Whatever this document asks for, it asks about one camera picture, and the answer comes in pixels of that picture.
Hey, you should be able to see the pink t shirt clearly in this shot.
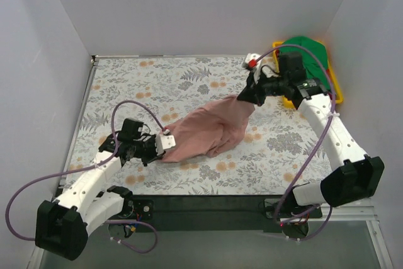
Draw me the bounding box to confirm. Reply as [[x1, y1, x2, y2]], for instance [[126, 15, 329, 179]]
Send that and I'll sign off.
[[162, 95, 255, 163]]

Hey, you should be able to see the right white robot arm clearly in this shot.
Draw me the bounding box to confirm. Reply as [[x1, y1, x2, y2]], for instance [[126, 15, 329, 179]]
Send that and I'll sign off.
[[237, 52, 385, 217]]

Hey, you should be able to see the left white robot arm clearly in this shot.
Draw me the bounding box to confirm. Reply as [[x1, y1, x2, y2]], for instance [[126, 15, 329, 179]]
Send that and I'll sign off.
[[35, 119, 176, 260]]

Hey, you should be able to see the green t shirt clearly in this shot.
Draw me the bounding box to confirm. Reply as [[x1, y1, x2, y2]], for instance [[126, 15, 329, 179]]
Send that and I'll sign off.
[[278, 36, 328, 84]]

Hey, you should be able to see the floral patterned table mat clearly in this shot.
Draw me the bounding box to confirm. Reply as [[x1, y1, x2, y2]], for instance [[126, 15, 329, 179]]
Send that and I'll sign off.
[[63, 57, 331, 195]]

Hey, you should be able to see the yellow plastic bin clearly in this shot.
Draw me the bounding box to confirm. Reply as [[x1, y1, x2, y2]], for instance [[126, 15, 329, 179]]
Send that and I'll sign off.
[[272, 40, 344, 108]]

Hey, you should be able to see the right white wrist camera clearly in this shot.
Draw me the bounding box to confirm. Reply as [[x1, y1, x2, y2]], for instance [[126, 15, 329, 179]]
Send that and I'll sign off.
[[242, 53, 278, 84]]

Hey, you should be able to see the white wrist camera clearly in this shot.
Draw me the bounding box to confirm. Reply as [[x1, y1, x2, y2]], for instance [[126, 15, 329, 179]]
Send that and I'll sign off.
[[156, 129, 176, 154], [242, 53, 278, 84]]

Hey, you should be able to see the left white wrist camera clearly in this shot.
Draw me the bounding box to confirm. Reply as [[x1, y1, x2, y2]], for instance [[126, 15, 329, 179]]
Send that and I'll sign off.
[[156, 129, 176, 154]]

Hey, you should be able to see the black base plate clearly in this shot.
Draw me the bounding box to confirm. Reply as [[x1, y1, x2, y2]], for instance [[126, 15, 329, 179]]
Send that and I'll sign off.
[[113, 194, 323, 234]]

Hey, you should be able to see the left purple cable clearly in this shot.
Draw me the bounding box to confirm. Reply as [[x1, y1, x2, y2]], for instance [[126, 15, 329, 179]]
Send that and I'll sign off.
[[6, 100, 171, 254]]

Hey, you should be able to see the aluminium mounting rail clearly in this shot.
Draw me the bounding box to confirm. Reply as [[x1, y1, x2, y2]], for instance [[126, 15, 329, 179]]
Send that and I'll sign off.
[[31, 200, 393, 268]]

